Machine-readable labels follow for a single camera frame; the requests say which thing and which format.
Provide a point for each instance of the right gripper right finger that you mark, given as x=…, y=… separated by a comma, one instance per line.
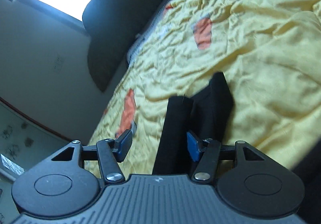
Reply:
x=195, y=147

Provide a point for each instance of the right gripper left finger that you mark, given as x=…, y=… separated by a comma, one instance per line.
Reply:
x=123, y=143

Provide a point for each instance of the black pants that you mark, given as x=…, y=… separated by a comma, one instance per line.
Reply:
x=204, y=115

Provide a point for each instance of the glossy wardrobe door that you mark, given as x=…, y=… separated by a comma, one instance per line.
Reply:
x=23, y=145

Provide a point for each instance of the white mattress edge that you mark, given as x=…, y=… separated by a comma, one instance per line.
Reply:
x=142, y=37

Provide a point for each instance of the yellow floral bedspread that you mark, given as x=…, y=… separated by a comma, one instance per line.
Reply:
x=269, y=52

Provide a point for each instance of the dark scalloped headboard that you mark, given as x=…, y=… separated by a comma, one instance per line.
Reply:
x=113, y=26

